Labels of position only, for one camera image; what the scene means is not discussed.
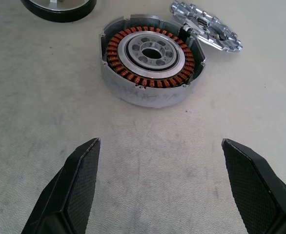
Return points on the black ring rotor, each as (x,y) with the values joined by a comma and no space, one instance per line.
(60,17)

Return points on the silver motor housing copper coils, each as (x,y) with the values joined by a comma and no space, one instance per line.
(123,91)

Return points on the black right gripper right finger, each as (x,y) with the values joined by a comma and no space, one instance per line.
(255,195)

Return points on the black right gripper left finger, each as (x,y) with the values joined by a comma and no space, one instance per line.
(74,190)

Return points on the silver finned motor cover plate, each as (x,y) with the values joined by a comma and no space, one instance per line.
(215,37)

